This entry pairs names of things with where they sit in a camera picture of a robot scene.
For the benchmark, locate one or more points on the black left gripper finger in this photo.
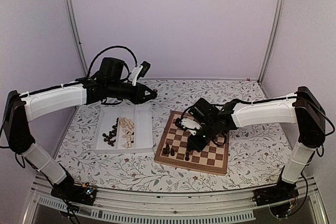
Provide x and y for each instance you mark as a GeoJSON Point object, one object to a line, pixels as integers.
{"type": "Point", "coordinates": [147, 92]}
{"type": "Point", "coordinates": [146, 98]}

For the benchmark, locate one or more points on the floral patterned table cloth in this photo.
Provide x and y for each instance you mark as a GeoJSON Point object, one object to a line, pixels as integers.
{"type": "Point", "coordinates": [256, 154]}

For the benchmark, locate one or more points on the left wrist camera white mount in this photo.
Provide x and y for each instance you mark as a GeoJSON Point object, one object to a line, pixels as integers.
{"type": "Point", "coordinates": [138, 72]}

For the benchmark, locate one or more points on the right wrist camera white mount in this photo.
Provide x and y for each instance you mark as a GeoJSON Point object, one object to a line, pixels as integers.
{"type": "Point", "coordinates": [187, 124]}

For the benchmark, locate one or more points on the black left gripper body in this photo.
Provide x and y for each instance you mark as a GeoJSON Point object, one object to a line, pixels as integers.
{"type": "Point", "coordinates": [116, 88]}

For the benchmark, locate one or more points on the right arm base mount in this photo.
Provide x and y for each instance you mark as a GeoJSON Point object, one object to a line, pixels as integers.
{"type": "Point", "coordinates": [281, 198]}

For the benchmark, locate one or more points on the pile of dark chess pieces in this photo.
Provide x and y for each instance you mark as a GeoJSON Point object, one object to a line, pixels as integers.
{"type": "Point", "coordinates": [111, 136]}

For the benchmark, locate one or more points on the left aluminium frame post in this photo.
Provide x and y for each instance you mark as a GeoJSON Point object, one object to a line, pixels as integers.
{"type": "Point", "coordinates": [76, 37]}

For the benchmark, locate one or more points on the front aluminium rail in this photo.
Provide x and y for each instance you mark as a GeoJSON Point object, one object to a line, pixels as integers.
{"type": "Point", "coordinates": [120, 206]}

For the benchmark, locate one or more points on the aluminium frame post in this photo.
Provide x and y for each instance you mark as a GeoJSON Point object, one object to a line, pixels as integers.
{"type": "Point", "coordinates": [76, 37]}
{"type": "Point", "coordinates": [271, 41]}

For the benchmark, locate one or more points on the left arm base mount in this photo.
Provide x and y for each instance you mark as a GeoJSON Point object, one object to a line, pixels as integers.
{"type": "Point", "coordinates": [69, 191]}

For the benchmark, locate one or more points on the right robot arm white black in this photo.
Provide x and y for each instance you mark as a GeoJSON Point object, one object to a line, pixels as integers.
{"type": "Point", "coordinates": [300, 108]}

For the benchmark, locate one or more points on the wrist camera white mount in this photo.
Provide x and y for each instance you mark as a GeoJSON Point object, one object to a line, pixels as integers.
{"type": "Point", "coordinates": [187, 124]}
{"type": "Point", "coordinates": [138, 72]}

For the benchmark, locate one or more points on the white plastic compartment tray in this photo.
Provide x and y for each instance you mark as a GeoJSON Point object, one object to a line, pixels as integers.
{"type": "Point", "coordinates": [141, 115]}

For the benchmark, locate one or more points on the pile of light chess pieces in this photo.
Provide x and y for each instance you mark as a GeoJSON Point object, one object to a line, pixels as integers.
{"type": "Point", "coordinates": [127, 128]}

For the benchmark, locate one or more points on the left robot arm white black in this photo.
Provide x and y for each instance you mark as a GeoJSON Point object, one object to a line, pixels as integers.
{"type": "Point", "coordinates": [23, 108]}

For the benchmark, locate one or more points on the right aluminium frame post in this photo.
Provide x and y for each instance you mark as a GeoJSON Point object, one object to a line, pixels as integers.
{"type": "Point", "coordinates": [271, 41]}

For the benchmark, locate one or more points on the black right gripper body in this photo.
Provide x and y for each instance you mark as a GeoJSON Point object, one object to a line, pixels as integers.
{"type": "Point", "coordinates": [210, 134]}

